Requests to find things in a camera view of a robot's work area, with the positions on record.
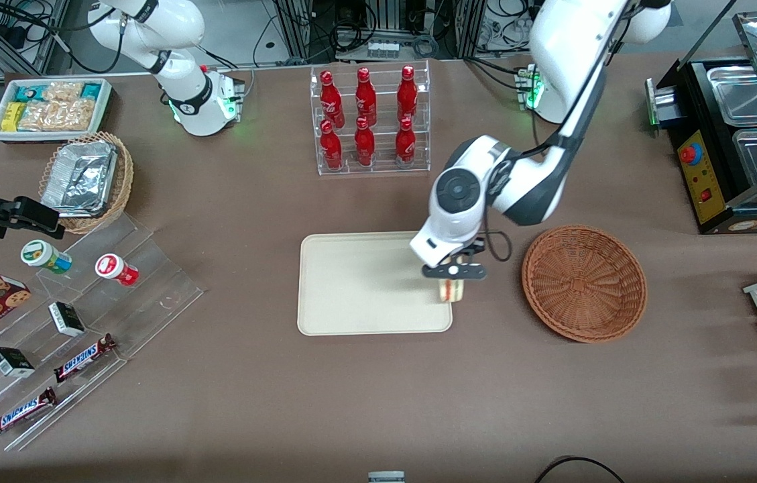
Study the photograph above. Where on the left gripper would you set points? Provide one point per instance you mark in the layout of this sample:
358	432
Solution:
472	251

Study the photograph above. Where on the sandwich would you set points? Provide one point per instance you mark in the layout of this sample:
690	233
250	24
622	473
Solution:
452	291

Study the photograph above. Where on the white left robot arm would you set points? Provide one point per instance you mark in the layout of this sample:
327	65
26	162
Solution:
572	60

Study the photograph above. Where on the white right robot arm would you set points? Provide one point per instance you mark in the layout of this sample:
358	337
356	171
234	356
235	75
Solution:
184	80

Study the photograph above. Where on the beige plastic tray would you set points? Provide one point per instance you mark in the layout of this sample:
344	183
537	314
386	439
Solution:
365	285

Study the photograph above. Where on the small light wicker basket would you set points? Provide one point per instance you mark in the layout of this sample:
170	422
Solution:
122	181

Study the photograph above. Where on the large brown wicker basket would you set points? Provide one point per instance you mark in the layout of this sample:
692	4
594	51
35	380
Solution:
583	285

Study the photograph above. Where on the green lid sunflower jar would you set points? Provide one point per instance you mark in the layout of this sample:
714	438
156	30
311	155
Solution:
39	253

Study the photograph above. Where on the stack of foil containers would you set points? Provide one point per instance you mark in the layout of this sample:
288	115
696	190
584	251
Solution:
80	178

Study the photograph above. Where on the red lid small jar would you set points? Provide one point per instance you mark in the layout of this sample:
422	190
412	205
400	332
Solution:
113	268

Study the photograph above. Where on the clear bag of snacks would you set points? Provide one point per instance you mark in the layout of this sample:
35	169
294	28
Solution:
63	90
56	115

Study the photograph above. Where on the dark green small box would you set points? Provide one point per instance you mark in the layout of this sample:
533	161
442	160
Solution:
11	362
67	319

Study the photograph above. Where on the yellow snack packet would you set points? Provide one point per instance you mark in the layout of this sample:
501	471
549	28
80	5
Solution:
12	116

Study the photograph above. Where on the clear acrylic stepped display stand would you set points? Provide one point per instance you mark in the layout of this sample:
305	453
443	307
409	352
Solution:
143	275

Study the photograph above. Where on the white plastic snack bin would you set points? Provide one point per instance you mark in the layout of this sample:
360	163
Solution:
103	111

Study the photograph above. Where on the teal snack packet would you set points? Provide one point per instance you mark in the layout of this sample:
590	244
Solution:
92	90
28	92

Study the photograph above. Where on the Snickers chocolate bar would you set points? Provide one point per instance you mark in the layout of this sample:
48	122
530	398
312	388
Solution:
83	359
19	412

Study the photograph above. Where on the red cola bottle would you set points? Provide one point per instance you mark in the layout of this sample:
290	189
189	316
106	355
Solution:
405	142
331	147
365	97
408	94
331	97
365	144

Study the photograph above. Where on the clear acrylic bottle rack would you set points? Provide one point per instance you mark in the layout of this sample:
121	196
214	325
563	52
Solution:
371	121

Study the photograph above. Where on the grey label tag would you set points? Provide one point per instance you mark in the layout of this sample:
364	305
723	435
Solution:
386	477

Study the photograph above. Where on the white power strip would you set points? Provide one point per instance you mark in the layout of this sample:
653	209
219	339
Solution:
383	49

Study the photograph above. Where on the red emergency stop button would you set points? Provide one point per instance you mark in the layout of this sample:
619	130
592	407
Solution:
690	154

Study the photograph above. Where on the black food warmer machine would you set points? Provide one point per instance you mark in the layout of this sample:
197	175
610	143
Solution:
707	181

